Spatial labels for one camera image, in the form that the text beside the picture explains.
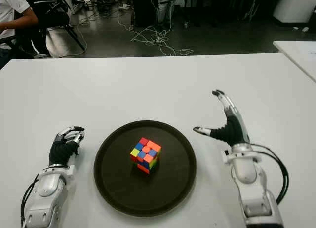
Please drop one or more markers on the tall black cabinet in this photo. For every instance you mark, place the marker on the tall black cabinet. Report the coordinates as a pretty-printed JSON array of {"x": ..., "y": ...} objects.
[{"x": 144, "y": 8}]

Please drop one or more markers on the white pedestal cabinet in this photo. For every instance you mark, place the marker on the white pedestal cabinet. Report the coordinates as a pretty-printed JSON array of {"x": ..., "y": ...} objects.
[{"x": 293, "y": 6}]

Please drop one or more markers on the seated person white shirt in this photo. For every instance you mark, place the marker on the seated person white shirt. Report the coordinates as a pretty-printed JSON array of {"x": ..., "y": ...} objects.
[{"x": 10, "y": 11}]

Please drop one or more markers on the multicolour Rubik's cube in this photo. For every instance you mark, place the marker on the multicolour Rubik's cube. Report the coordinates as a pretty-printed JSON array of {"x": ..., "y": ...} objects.
[{"x": 146, "y": 155}]

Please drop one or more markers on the black chair with slanted legs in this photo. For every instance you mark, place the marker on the black chair with slanted legs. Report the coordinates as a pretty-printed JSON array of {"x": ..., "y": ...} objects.
[{"x": 56, "y": 18}]

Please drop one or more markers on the black trousered leg white shoe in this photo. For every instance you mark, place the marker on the black trousered leg white shoe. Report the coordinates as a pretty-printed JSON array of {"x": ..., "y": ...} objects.
[{"x": 37, "y": 38}]

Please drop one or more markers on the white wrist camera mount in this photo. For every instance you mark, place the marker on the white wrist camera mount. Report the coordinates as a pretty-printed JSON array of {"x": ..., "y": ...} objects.
[
  {"x": 71, "y": 171},
  {"x": 225, "y": 157}
]

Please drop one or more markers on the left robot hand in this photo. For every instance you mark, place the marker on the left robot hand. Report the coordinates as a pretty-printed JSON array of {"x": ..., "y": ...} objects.
[{"x": 60, "y": 152}]

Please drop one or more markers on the white side table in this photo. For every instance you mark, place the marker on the white side table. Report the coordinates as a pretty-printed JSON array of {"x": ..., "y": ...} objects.
[{"x": 298, "y": 55}]

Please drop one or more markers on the white power strip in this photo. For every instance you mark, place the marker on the white power strip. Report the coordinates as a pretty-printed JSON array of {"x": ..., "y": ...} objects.
[{"x": 124, "y": 7}]

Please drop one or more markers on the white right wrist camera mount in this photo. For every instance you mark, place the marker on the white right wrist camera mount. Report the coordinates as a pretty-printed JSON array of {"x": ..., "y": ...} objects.
[{"x": 225, "y": 157}]

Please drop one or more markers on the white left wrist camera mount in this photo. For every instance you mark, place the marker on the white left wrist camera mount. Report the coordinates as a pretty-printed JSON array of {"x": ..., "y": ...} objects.
[{"x": 71, "y": 171}]

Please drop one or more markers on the black office chair armrest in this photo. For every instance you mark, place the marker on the black office chair armrest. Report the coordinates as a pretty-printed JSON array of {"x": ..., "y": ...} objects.
[{"x": 7, "y": 41}]

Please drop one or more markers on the dark brown round plate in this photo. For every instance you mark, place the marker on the dark brown round plate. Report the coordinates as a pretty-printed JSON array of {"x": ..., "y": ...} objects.
[{"x": 145, "y": 168}]

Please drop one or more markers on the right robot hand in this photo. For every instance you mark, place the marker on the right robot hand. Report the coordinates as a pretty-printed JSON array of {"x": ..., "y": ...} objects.
[{"x": 232, "y": 131}]

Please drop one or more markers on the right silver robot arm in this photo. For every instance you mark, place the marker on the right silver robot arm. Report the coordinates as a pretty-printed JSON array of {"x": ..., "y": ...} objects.
[{"x": 247, "y": 168}]

